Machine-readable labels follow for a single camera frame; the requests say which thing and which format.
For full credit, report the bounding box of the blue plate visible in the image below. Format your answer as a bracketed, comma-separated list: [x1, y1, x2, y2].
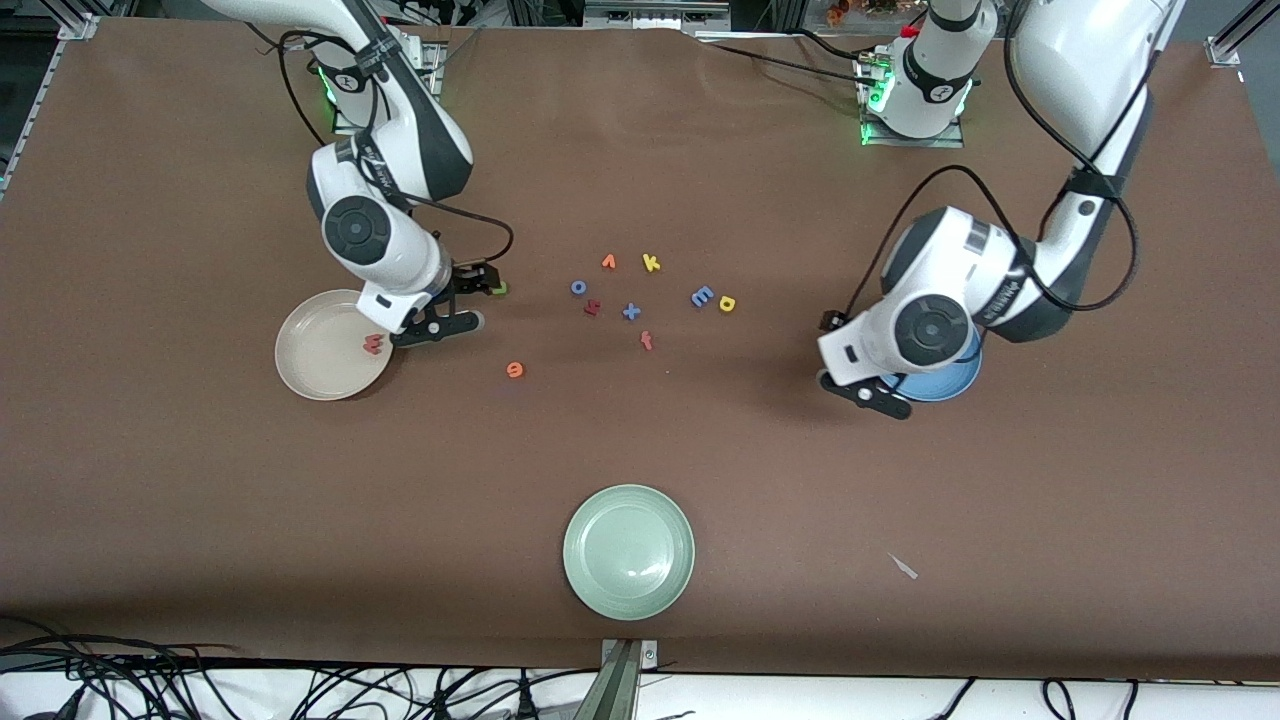
[878, 328, 984, 403]

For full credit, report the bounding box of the beige brown plate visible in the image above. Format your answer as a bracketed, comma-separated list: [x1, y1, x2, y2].
[275, 289, 396, 402]

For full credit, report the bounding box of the pale green plate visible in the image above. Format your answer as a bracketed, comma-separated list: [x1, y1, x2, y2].
[562, 484, 696, 622]

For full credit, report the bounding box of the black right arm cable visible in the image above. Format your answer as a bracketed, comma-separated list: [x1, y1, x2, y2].
[278, 28, 517, 293]

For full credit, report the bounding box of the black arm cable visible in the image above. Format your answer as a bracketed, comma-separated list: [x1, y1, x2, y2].
[845, 0, 1142, 314]
[278, 28, 517, 293]

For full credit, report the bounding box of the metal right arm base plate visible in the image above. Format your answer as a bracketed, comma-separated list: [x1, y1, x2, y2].
[332, 40, 448, 137]

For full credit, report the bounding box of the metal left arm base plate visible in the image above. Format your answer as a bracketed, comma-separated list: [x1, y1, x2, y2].
[858, 55, 967, 150]

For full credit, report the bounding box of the black table cable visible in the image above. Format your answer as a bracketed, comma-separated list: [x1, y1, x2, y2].
[700, 40, 881, 89]

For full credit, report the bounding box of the aluminium frame rail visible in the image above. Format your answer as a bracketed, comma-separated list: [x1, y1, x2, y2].
[583, 0, 733, 33]

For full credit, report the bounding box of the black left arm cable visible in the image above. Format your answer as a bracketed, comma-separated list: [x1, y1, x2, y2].
[845, 0, 1142, 314]

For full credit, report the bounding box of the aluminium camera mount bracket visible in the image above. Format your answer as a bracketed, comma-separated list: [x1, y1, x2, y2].
[598, 638, 660, 720]

